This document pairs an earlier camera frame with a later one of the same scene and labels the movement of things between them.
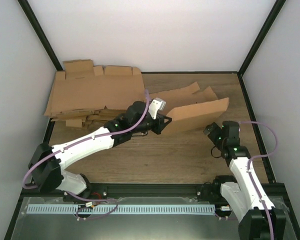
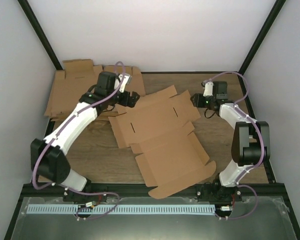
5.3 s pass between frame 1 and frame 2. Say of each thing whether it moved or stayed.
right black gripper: moved
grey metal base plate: stayed
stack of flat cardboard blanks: stayed
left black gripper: moved
